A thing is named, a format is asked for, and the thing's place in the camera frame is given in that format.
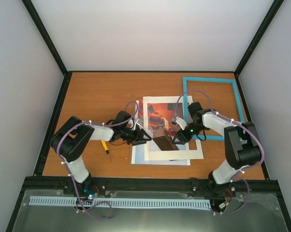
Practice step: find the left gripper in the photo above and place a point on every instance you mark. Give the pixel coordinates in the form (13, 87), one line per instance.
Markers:
(138, 137)

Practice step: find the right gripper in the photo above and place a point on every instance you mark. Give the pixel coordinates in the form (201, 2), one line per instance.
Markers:
(178, 135)

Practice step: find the white mat board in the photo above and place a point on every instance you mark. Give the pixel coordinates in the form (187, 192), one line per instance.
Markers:
(157, 114)

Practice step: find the hot air balloon photo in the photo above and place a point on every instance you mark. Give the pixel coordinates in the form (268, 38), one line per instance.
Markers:
(140, 154)

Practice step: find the yellow handled screwdriver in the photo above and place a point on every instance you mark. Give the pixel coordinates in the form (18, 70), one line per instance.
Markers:
(106, 149)

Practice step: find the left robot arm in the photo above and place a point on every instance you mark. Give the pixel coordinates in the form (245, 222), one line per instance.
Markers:
(71, 139)

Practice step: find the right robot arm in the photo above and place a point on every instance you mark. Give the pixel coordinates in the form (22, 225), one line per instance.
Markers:
(241, 144)

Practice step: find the small lit circuit board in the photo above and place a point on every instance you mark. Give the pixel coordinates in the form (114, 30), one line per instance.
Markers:
(92, 192)

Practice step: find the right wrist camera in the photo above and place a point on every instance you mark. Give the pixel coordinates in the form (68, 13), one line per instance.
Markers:
(179, 122)

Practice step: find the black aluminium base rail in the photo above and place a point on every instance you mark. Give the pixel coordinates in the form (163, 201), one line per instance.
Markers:
(192, 186)

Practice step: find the blue slotted cable duct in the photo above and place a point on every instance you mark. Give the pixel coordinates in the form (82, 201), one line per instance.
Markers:
(128, 203)

